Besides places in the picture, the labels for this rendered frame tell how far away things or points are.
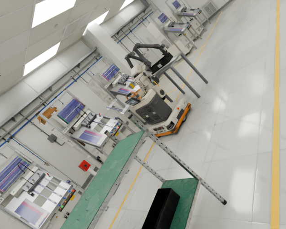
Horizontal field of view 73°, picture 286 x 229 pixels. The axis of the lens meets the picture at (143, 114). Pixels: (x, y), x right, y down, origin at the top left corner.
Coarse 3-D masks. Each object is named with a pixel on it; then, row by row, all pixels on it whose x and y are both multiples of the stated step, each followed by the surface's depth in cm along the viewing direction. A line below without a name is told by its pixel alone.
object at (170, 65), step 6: (180, 54) 350; (174, 60) 339; (186, 60) 357; (168, 66) 338; (192, 66) 359; (156, 72) 399; (162, 72) 353; (174, 72) 337; (198, 72) 364; (168, 78) 416; (180, 78) 340; (204, 78) 368; (156, 84) 392; (174, 84) 419; (186, 84) 343; (180, 90) 424; (192, 90) 346; (168, 96) 401; (198, 96) 349
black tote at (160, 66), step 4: (168, 52) 347; (164, 56) 359; (168, 56) 343; (172, 56) 348; (160, 60) 372; (164, 60) 344; (168, 60) 341; (156, 64) 385; (160, 64) 356; (164, 64) 351; (152, 68) 375; (156, 68) 369; (160, 68) 364; (152, 72) 384
